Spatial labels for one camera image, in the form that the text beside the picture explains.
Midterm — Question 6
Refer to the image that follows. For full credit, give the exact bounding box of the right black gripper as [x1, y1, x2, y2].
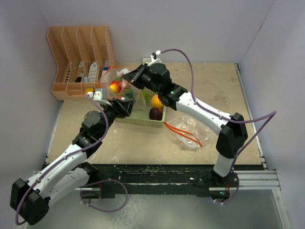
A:
[122, 62, 161, 95]

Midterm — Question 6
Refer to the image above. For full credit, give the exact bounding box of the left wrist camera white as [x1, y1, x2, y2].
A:
[86, 88, 107, 101]

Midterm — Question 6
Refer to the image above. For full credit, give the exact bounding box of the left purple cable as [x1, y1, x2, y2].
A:
[14, 95, 110, 226]

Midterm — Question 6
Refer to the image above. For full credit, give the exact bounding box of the yellow block in organizer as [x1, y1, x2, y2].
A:
[85, 88, 94, 94]

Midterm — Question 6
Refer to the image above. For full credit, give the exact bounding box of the dark red toy apple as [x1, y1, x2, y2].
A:
[149, 107, 163, 121]

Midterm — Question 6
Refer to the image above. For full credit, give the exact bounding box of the white tube in organizer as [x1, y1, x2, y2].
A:
[88, 62, 98, 83]

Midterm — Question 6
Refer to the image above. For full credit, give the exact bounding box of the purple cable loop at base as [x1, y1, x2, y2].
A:
[80, 178, 130, 213]

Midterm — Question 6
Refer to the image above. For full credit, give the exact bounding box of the toy pineapple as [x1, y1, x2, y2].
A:
[122, 89, 135, 101]

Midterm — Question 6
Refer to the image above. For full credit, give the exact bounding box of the white blue box in organizer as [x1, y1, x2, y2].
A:
[100, 60, 110, 81]

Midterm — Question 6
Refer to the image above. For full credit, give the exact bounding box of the yellow orange toy fruit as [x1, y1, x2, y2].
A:
[151, 94, 163, 109]

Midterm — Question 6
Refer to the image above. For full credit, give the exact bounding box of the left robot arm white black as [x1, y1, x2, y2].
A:
[10, 98, 134, 226]

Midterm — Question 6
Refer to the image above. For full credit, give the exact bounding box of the pink desk organizer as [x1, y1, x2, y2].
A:
[47, 25, 116, 101]

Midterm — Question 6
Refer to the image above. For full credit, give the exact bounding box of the small white green box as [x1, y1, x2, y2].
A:
[142, 57, 151, 64]

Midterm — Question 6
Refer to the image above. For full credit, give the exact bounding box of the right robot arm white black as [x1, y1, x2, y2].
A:
[122, 63, 248, 187]

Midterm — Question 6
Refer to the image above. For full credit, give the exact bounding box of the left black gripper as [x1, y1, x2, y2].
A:
[98, 97, 134, 138]

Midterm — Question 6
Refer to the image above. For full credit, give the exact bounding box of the clear zip bag orange zipper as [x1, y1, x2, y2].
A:
[98, 66, 146, 110]

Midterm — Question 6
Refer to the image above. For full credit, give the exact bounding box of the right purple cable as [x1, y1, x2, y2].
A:
[161, 49, 277, 172]

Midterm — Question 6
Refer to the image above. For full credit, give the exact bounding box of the green plastic basket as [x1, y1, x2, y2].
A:
[115, 89, 166, 127]

